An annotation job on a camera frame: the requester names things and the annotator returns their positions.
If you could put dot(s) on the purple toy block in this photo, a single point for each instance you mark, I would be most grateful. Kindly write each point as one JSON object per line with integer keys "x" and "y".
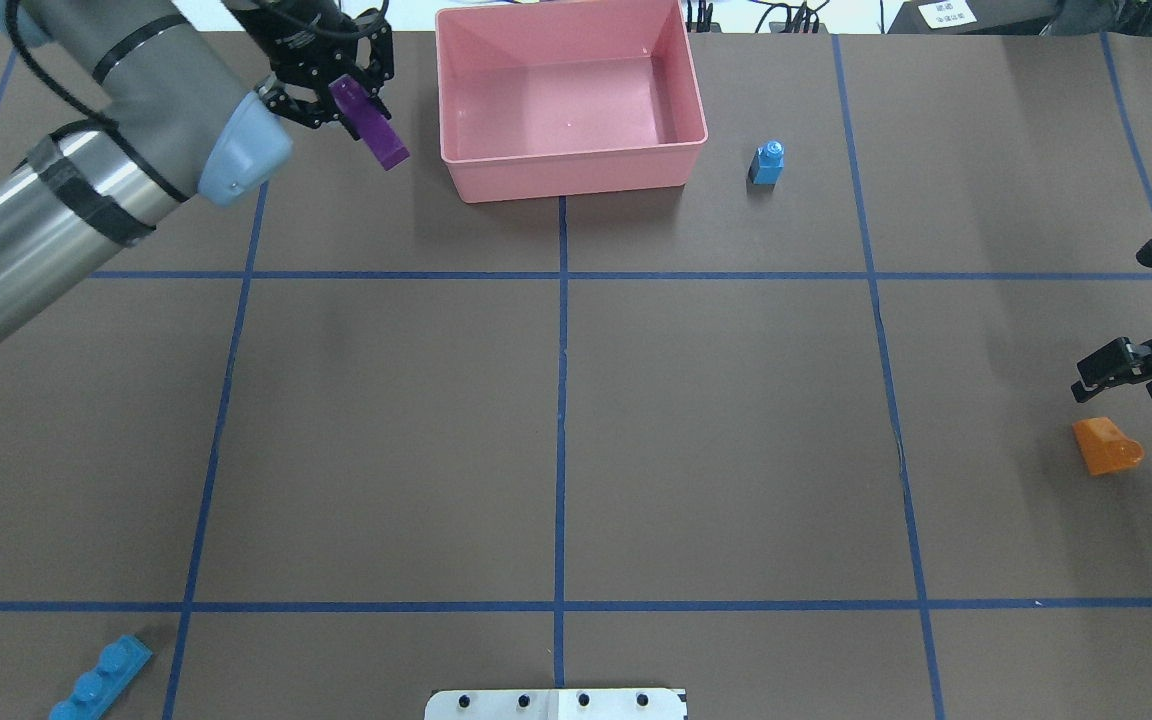
{"x": 368, "y": 122}

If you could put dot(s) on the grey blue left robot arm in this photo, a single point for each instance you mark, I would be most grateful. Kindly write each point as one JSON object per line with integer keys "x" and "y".
{"x": 162, "y": 119}

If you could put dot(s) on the white pedestal column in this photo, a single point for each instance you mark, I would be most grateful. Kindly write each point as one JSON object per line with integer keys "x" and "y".
{"x": 557, "y": 703}

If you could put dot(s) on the long blue toy block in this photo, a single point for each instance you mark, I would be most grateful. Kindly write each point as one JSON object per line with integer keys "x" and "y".
{"x": 99, "y": 688}

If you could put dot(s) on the orange toy block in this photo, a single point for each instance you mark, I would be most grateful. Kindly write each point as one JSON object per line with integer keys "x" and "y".
{"x": 1105, "y": 448}

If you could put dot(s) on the pink plastic box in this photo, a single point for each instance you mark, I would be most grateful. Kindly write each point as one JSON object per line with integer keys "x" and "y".
{"x": 566, "y": 98}

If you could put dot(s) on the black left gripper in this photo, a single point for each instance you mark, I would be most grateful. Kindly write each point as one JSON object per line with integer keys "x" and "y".
{"x": 298, "y": 42}

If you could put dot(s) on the small blue toy block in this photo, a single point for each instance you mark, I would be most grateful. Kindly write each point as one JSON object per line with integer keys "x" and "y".
{"x": 767, "y": 164}

